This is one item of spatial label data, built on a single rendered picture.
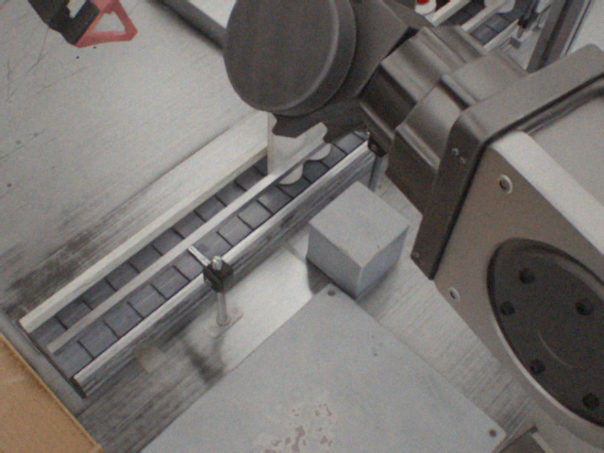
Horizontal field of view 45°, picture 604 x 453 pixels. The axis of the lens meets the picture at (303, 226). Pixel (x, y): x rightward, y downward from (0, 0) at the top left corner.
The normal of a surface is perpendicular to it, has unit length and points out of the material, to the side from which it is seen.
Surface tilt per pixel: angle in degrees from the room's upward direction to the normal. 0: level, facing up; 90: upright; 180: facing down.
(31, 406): 0
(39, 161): 0
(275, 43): 50
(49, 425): 0
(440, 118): 39
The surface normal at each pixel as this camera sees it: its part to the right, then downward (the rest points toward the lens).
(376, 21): -0.61, 0.00
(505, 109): 0.04, -0.55
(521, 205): -0.83, 0.45
